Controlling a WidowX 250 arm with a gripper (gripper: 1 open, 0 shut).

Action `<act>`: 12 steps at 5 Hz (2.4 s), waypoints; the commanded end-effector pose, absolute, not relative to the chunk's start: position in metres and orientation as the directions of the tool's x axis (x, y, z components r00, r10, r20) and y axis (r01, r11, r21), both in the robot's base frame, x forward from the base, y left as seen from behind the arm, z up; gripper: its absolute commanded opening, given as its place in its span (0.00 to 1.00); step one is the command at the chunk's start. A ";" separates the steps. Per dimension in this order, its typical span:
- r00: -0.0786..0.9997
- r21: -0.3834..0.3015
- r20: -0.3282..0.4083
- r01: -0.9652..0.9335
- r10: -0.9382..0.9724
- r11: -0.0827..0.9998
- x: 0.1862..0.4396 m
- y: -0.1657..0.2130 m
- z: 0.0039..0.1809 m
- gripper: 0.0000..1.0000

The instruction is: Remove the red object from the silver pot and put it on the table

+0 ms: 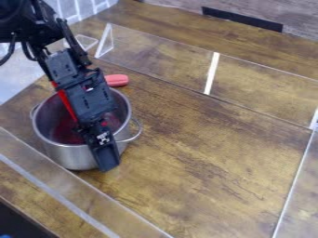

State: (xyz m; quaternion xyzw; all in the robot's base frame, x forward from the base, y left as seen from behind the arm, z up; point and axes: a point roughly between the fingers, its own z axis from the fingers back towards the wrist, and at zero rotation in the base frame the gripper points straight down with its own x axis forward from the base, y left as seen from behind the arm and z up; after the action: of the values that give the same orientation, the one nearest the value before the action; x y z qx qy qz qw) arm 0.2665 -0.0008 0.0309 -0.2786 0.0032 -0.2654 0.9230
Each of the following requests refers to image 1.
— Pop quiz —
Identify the red star-shaped block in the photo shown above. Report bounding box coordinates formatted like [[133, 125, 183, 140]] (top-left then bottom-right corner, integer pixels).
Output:
[[48, 81, 124, 146]]

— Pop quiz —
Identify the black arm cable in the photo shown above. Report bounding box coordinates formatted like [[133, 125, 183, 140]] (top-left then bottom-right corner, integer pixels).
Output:
[[0, 32, 17, 67]]

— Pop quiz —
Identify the silver metal pot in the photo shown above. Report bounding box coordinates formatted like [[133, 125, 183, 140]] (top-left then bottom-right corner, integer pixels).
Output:
[[29, 88, 143, 170]]

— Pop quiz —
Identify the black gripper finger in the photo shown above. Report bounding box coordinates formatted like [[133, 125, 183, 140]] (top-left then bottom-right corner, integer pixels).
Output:
[[81, 122, 120, 172]]

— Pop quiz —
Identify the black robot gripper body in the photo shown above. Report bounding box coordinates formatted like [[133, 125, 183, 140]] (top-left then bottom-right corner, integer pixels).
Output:
[[51, 68, 116, 126]]

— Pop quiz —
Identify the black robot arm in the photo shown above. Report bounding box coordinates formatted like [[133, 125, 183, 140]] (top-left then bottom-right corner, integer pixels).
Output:
[[0, 0, 120, 172]]

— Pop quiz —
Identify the clear acrylic triangular bracket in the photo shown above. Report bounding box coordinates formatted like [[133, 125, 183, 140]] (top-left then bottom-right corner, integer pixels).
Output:
[[95, 23, 115, 59]]

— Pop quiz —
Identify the small pink oval object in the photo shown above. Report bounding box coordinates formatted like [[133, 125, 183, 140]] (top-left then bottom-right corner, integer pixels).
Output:
[[104, 74, 129, 87]]

